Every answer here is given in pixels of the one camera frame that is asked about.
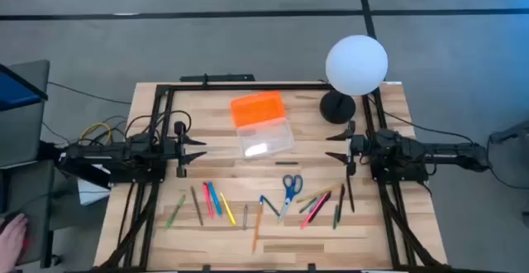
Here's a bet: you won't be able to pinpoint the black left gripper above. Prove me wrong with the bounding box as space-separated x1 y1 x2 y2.
167 120 207 179

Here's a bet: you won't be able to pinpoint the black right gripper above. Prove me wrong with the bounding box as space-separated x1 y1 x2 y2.
325 120 369 177

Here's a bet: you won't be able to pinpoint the yellow pencil with pink eraser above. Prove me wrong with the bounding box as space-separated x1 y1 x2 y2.
295 183 343 204

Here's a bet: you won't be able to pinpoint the pink highlighter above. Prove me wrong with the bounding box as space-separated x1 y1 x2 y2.
202 181 215 220

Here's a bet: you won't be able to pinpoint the blue highlighter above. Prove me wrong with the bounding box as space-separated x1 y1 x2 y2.
207 180 223 218

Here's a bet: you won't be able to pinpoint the gray pencil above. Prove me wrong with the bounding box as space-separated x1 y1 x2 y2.
190 185 204 227

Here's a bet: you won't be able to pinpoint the yellow highlighter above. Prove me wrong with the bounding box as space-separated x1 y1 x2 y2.
219 192 237 228

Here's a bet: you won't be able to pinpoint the blue handled scissors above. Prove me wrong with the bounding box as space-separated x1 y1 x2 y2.
277 174 304 223

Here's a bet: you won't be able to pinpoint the clear box with orange lid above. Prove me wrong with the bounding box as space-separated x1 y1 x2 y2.
230 90 295 159

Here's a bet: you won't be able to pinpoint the orange pencil with blue cap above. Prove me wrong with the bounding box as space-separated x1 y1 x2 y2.
251 194 265 253

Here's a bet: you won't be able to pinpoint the white globe table lamp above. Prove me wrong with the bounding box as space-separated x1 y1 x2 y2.
319 35 389 125

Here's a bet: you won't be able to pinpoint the white paper sheet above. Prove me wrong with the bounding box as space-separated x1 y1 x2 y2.
77 165 112 207

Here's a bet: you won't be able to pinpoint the black support beam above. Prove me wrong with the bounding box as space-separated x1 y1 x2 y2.
39 140 112 189

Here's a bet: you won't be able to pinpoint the gray desk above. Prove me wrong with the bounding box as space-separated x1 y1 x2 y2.
0 60 55 268

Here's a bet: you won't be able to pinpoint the monitor with blue screen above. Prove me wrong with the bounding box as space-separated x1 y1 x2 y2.
0 63 49 113

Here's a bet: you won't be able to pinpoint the person's hand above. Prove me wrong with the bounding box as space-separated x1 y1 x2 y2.
0 213 29 272

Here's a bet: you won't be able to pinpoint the black mount bar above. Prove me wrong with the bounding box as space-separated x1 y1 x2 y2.
179 73 256 84

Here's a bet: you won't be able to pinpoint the black aluminium table frame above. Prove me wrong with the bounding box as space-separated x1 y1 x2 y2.
94 83 447 273

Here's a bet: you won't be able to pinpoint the yellow cable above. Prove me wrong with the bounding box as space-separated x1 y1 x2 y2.
78 122 112 146

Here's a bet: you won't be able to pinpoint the black floor cable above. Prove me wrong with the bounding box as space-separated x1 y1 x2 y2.
47 81 132 105

